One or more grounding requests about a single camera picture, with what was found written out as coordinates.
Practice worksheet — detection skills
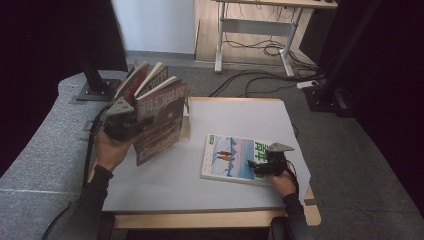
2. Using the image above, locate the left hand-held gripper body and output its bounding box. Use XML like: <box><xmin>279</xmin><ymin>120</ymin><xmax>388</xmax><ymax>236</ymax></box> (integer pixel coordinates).
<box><xmin>103</xmin><ymin>97</ymin><xmax>148</xmax><ymax>142</ymax></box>

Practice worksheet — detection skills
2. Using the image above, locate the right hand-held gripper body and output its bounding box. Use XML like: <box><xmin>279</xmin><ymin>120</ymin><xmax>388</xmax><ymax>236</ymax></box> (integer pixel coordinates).
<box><xmin>264</xmin><ymin>142</ymin><xmax>296</xmax><ymax>177</ymax></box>

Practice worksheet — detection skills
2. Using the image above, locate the red-brown illustrated magazine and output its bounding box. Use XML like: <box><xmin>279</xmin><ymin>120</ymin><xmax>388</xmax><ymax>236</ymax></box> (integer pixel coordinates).
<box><xmin>133</xmin><ymin>75</ymin><xmax>192</xmax><ymax>167</ymax></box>

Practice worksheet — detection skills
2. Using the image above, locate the thick white book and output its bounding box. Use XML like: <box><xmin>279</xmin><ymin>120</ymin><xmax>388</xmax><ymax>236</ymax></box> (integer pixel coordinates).
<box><xmin>200</xmin><ymin>132</ymin><xmax>288</xmax><ymax>187</ymax></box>

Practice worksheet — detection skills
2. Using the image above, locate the grey magazine with red banner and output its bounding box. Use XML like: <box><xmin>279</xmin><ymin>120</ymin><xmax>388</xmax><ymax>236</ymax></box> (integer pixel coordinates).
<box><xmin>114</xmin><ymin>60</ymin><xmax>152</xmax><ymax>105</ymax></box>

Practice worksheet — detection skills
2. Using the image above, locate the wooden book rack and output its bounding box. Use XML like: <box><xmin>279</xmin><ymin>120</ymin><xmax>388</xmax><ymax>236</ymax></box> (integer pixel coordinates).
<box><xmin>128</xmin><ymin>59</ymin><xmax>194</xmax><ymax>143</ymax></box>

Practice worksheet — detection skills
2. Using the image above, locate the dark blue illustrated magazine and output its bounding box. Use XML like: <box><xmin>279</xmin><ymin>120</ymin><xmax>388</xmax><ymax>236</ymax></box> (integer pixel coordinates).
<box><xmin>134</xmin><ymin>61</ymin><xmax>171</xmax><ymax>98</ymax></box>

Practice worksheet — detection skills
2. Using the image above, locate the person's right hand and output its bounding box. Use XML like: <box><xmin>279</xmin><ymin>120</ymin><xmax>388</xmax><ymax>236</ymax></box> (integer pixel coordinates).
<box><xmin>266</xmin><ymin>169</ymin><xmax>298</xmax><ymax>199</ymax></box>

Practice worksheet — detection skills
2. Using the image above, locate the person's left hand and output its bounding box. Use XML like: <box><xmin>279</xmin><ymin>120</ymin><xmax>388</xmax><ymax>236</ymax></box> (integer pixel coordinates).
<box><xmin>93</xmin><ymin>129</ymin><xmax>142</xmax><ymax>173</ymax></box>

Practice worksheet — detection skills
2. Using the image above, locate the black metal stand, square base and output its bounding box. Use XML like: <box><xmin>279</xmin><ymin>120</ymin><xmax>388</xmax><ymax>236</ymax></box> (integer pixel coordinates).
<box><xmin>75</xmin><ymin>49</ymin><xmax>122</xmax><ymax>103</ymax></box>

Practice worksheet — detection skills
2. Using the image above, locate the light grey table sheet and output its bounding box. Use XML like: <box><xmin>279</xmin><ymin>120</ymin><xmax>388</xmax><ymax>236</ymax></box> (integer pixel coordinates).
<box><xmin>99</xmin><ymin>99</ymin><xmax>313</xmax><ymax>214</ymax></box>

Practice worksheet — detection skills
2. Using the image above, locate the wooden table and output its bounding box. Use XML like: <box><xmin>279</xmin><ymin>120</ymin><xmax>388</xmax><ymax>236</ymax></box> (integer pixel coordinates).
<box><xmin>87</xmin><ymin>96</ymin><xmax>323</xmax><ymax>231</ymax></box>

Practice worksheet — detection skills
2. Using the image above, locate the white power strip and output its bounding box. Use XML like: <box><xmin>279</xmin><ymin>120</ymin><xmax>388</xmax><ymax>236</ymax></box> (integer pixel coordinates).
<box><xmin>296</xmin><ymin>79</ymin><xmax>320</xmax><ymax>91</ymax></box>

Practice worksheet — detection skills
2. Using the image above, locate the black curtain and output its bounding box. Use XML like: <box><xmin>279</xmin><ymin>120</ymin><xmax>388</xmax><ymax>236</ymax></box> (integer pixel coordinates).
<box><xmin>318</xmin><ymin>0</ymin><xmax>424</xmax><ymax>219</ymax></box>
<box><xmin>0</xmin><ymin>0</ymin><xmax>129</xmax><ymax>178</ymax></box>

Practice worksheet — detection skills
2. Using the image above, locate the white-legged desk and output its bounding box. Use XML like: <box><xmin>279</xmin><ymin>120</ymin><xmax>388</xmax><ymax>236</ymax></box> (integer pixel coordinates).
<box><xmin>213</xmin><ymin>0</ymin><xmax>339</xmax><ymax>78</ymax></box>

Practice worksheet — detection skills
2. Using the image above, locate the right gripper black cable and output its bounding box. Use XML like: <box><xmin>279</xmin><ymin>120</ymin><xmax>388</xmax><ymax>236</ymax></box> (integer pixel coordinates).
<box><xmin>284</xmin><ymin>158</ymin><xmax>301</xmax><ymax>196</ymax></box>

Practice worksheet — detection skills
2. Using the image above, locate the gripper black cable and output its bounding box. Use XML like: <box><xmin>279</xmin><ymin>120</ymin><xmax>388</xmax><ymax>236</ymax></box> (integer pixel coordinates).
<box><xmin>41</xmin><ymin>103</ymin><xmax>114</xmax><ymax>240</ymax></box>
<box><xmin>284</xmin><ymin>158</ymin><xmax>301</xmax><ymax>196</ymax></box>

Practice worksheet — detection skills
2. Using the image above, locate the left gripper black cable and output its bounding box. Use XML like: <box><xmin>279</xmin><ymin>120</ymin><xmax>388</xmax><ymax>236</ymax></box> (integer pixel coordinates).
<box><xmin>41</xmin><ymin>103</ymin><xmax>114</xmax><ymax>240</ymax></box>

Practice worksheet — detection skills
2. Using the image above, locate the black floor cable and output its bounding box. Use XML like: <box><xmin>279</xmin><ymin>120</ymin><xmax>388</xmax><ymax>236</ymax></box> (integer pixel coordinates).
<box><xmin>208</xmin><ymin>68</ymin><xmax>326</xmax><ymax>99</ymax></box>

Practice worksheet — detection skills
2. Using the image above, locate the black metal stand, slanted post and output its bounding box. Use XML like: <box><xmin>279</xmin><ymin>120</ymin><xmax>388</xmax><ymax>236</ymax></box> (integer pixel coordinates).
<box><xmin>301</xmin><ymin>0</ymin><xmax>384</xmax><ymax>118</ymax></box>

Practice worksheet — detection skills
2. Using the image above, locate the black cable tangle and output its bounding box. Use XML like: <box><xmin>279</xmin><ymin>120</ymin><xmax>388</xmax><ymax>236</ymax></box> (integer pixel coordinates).
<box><xmin>222</xmin><ymin>31</ymin><xmax>318</xmax><ymax>73</ymax></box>

